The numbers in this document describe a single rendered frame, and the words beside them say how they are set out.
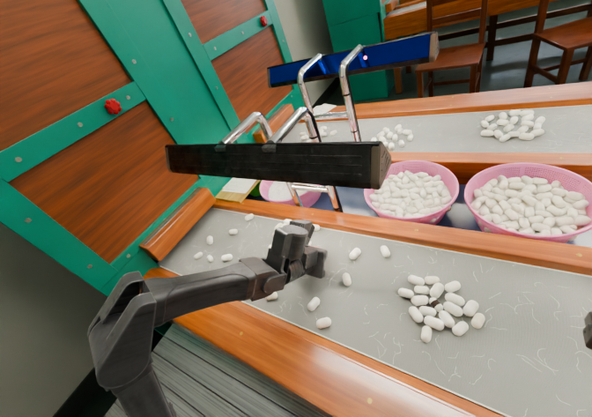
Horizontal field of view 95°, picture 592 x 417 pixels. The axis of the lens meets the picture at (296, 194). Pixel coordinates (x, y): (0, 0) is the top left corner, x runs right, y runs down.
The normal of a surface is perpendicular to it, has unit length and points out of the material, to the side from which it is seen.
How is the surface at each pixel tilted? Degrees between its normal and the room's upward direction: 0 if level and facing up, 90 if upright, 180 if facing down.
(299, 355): 0
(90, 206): 90
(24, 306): 90
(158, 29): 90
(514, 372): 0
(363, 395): 0
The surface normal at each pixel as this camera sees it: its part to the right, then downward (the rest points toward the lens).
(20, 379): 0.84, 0.07
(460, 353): -0.32, -0.73
